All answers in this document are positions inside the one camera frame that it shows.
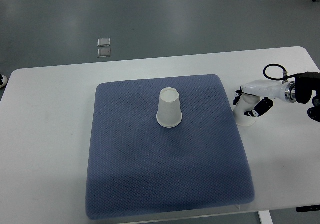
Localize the metal floor plate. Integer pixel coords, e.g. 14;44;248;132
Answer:
97;47;111;58
97;37;111;47

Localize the blue grey fabric cushion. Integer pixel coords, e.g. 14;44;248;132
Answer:
86;74;255;220

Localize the white paper cup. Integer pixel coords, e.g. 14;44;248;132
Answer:
233;93;260;127
156;87;182;128

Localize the upper metal floor plate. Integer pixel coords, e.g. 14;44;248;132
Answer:
97;37;111;47

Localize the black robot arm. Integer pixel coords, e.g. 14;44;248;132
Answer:
289;72;320;122

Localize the white table leg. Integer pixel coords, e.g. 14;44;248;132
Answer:
258;210;273;224

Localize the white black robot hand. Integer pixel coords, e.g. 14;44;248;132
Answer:
233;79;296;117

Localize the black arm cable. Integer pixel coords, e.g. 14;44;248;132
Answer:
263;63;297;82

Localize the black table control panel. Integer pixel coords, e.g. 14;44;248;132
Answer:
296;205;320;213

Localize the lower metal floor plate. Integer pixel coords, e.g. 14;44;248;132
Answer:
97;47;111;58

